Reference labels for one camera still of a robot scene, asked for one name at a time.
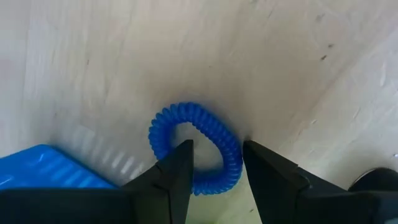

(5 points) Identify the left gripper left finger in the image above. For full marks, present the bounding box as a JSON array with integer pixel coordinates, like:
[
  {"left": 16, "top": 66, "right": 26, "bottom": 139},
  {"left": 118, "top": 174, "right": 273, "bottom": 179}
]
[{"left": 119, "top": 139, "right": 195, "bottom": 224}]

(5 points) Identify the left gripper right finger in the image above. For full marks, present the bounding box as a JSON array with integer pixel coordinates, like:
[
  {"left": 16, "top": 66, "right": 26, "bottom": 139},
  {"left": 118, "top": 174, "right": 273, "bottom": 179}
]
[{"left": 242, "top": 139, "right": 352, "bottom": 224}]

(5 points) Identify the blue coil hair tie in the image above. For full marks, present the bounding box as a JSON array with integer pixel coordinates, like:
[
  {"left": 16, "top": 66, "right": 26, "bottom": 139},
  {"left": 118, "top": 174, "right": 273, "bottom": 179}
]
[{"left": 147, "top": 101, "right": 244, "bottom": 197}]

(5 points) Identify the blue plastic basket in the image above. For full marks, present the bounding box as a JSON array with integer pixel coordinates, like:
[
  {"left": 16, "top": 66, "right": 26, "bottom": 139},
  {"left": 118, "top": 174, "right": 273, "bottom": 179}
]
[{"left": 0, "top": 144, "right": 118, "bottom": 191}]

